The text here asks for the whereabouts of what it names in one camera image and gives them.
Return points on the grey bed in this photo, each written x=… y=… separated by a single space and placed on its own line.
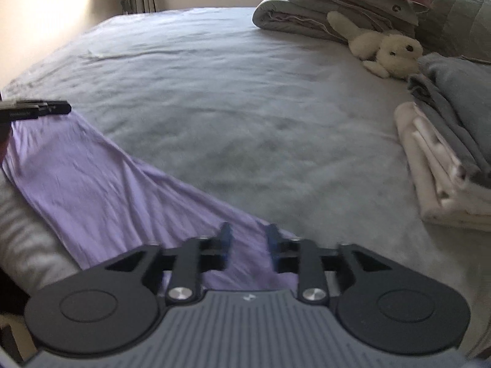
x=230 y=103

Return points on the purple sweater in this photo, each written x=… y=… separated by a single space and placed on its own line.
x=96 y=191

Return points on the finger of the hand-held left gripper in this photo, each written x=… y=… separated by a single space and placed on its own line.
x=34 y=109

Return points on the folded white clothes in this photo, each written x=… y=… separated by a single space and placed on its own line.
x=433 y=172

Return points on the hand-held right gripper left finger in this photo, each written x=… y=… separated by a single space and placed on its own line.
x=226 y=245

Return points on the white plush toy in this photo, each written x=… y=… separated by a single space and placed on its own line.
x=391 y=51

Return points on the grey padded headboard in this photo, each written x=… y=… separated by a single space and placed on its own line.
x=460 y=11

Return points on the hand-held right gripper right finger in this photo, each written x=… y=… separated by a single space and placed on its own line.
x=273 y=247

